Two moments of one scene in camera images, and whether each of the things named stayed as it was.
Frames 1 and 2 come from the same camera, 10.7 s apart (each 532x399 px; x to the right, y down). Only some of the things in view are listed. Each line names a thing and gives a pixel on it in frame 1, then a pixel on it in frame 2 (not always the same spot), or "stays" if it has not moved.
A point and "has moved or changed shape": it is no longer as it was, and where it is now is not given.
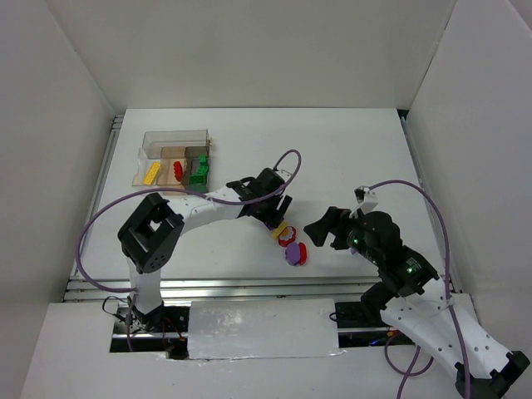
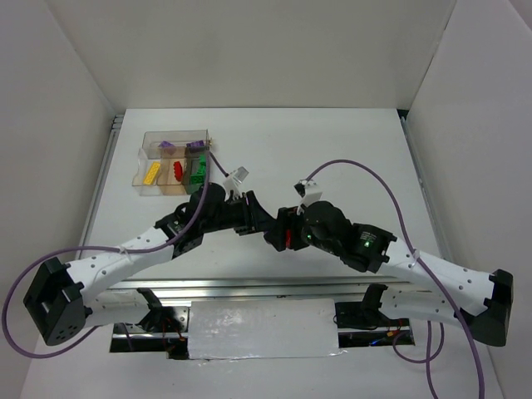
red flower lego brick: (287, 236) stays
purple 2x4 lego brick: (270, 226) has moved or changed shape
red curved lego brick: (178, 170) stays
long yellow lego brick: (150, 175) stays
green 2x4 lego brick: (198, 179) stays
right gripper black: (338, 226) → (283, 229)
